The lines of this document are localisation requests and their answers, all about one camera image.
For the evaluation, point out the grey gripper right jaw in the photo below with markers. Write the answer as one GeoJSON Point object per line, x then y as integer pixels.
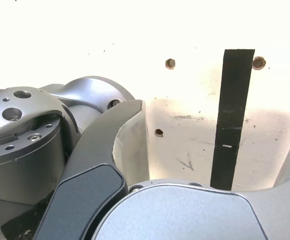
{"type": "Point", "coordinates": [184, 215]}

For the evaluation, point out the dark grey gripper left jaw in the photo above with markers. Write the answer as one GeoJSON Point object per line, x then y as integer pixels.
{"type": "Point", "coordinates": [89, 155]}

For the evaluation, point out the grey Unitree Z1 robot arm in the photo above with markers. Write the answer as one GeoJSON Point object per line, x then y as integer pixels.
{"type": "Point", "coordinates": [22, 150]}

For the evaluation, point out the black tape strip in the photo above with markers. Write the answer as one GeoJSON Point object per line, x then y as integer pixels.
{"type": "Point", "coordinates": [232, 112]}

